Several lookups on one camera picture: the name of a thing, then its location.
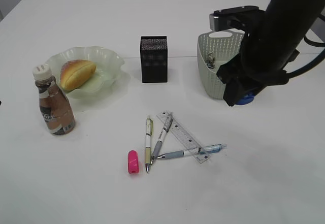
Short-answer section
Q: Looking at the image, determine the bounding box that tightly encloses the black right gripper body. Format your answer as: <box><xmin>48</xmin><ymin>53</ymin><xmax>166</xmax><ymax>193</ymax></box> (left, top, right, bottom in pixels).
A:
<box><xmin>216</xmin><ymin>55</ymin><xmax>289</xmax><ymax>92</ymax></box>

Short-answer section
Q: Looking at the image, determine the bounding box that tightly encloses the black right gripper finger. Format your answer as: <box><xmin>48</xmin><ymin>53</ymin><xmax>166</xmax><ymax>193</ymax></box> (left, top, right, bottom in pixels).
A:
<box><xmin>223</xmin><ymin>78</ymin><xmax>254</xmax><ymax>107</ymax></box>

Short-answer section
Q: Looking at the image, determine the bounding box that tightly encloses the pale green wavy glass plate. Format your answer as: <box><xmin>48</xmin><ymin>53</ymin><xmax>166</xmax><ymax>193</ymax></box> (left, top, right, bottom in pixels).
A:
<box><xmin>46</xmin><ymin>46</ymin><xmax>124</xmax><ymax>99</ymax></box>

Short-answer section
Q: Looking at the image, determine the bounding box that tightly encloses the golden sugared bread roll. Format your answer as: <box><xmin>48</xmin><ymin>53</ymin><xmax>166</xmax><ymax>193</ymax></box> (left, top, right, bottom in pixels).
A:
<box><xmin>60</xmin><ymin>59</ymin><xmax>96</xmax><ymax>91</ymax></box>

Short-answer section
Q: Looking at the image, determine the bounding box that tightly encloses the grey-green woven plastic basket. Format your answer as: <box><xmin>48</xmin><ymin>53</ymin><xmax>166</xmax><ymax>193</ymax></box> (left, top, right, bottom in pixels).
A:
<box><xmin>197</xmin><ymin>30</ymin><xmax>244</xmax><ymax>100</ymax></box>

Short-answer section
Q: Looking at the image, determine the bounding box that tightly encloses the white and beige pen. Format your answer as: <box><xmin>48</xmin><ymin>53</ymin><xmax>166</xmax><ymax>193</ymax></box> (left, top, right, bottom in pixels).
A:
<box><xmin>145</xmin><ymin>116</ymin><xmax>153</xmax><ymax>173</ymax></box>

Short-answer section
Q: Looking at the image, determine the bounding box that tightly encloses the blue grey retractable pen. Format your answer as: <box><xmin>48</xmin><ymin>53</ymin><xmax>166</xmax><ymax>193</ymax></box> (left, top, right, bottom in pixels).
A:
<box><xmin>157</xmin><ymin>144</ymin><xmax>226</xmax><ymax>159</ymax></box>

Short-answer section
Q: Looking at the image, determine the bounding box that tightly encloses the clear plastic ruler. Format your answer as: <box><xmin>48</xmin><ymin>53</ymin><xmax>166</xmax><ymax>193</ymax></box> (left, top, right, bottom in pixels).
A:
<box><xmin>157</xmin><ymin>111</ymin><xmax>210</xmax><ymax>164</ymax></box>

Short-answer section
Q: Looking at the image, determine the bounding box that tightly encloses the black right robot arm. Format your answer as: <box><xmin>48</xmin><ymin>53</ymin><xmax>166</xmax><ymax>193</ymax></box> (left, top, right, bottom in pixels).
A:
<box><xmin>210</xmin><ymin>0</ymin><xmax>324</xmax><ymax>106</ymax></box>

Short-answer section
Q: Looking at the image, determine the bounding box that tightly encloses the grey grip patterned pen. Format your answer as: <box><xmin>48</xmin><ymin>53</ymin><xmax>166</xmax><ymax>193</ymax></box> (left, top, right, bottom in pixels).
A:
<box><xmin>150</xmin><ymin>112</ymin><xmax>173</xmax><ymax>165</ymax></box>

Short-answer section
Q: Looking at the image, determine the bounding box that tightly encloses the blue correction tape dispenser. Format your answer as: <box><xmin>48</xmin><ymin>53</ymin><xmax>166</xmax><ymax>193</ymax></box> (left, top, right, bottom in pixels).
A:
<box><xmin>236</xmin><ymin>93</ymin><xmax>255</xmax><ymax>105</ymax></box>

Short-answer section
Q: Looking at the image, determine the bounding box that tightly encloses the black square pen holder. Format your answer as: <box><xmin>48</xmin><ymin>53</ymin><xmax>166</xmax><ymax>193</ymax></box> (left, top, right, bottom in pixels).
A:
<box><xmin>140</xmin><ymin>36</ymin><xmax>168</xmax><ymax>83</ymax></box>

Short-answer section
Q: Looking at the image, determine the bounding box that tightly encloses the brown paper ball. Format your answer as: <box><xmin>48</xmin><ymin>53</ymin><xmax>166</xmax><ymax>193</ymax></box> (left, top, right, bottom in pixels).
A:
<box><xmin>206</xmin><ymin>52</ymin><xmax>215</xmax><ymax>69</ymax></box>

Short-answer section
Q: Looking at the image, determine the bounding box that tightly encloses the brown coffee drink bottle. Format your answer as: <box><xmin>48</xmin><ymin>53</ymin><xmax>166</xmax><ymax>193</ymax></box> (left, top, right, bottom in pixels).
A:
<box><xmin>32</xmin><ymin>64</ymin><xmax>76</xmax><ymax>135</ymax></box>

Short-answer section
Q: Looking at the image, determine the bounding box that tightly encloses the pink highlighter cap eraser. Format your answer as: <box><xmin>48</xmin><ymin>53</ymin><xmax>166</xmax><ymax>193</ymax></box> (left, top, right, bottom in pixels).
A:
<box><xmin>127</xmin><ymin>150</ymin><xmax>139</xmax><ymax>174</ymax></box>

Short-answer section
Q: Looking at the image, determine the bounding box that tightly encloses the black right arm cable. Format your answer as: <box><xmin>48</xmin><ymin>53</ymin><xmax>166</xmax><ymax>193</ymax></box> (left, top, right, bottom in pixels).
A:
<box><xmin>284</xmin><ymin>35</ymin><xmax>325</xmax><ymax>79</ymax></box>

